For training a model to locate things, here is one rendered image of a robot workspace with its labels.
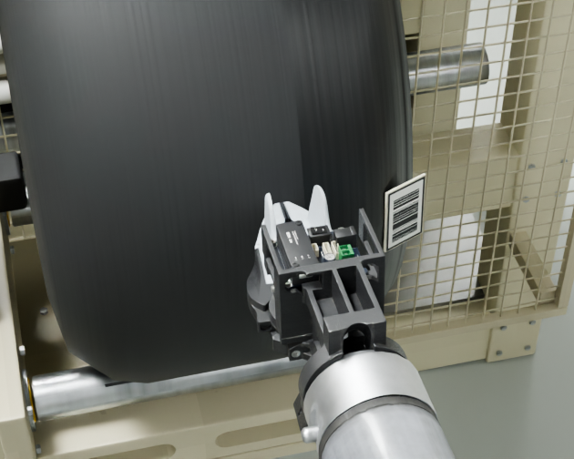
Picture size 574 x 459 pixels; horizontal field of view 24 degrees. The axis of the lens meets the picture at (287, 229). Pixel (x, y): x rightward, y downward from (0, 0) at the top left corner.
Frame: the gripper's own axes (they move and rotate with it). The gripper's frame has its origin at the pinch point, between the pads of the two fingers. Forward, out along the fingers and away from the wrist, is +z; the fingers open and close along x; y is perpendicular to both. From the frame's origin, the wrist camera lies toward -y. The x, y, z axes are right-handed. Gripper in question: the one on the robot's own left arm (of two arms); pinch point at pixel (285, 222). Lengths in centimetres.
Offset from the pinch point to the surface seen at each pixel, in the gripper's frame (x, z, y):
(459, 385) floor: -51, 86, -116
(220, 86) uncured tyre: 3.5, 4.0, 10.2
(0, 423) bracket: 24.8, 12.5, -28.0
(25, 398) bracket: 22.4, 16.4, -29.3
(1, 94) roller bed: 21, 63, -25
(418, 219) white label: -11.6, 3.1, -4.6
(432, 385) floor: -46, 87, -115
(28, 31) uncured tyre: 16.3, 9.6, 13.6
